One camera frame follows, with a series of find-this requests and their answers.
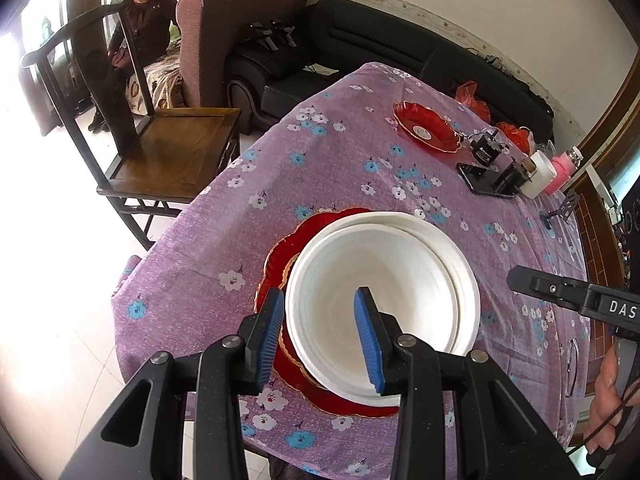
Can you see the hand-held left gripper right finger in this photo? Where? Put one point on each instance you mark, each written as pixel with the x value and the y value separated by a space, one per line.
pixel 367 345

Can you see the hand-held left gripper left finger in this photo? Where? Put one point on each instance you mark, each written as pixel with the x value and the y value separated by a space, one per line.
pixel 267 345

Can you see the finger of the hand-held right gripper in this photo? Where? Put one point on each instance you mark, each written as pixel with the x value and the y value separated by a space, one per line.
pixel 550 289

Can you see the red glass plate gold rim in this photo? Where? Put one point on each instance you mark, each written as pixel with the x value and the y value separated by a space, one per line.
pixel 312 227
pixel 425 127
pixel 290 350

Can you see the large white bowl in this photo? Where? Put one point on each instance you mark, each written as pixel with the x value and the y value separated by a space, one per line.
pixel 467 280

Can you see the person's right hand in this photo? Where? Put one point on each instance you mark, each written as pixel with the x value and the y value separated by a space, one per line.
pixel 605 400

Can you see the wooden lattice cabinet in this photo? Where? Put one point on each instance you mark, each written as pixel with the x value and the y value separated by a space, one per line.
pixel 595 240

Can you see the black slotted spatula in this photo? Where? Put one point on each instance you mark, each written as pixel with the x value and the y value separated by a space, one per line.
pixel 570 205

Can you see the white plastic jar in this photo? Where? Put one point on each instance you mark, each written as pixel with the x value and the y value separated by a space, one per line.
pixel 542 175

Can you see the bottle with pink knit sleeve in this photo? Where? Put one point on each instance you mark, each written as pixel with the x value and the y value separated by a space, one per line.
pixel 562 170

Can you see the black can with red label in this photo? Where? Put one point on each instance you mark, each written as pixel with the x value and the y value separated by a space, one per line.
pixel 512 175

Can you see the black phone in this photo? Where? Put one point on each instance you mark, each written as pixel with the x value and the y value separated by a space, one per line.
pixel 480 180

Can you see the purple floral tablecloth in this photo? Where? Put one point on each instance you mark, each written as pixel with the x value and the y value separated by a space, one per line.
pixel 350 170

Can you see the dark wooden chair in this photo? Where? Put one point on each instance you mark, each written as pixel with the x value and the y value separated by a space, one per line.
pixel 180 145

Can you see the black leather sofa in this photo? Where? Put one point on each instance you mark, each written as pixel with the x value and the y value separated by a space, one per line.
pixel 390 60

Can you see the patterned blanket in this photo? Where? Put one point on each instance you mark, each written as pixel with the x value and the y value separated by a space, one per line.
pixel 162 82

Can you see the brown fabric armchair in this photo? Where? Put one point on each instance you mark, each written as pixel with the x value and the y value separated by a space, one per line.
pixel 210 50

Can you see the black hand-held devices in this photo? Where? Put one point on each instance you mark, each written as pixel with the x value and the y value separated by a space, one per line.
pixel 270 35

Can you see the wooden door frame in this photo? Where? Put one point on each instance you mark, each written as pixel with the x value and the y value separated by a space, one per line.
pixel 615 115

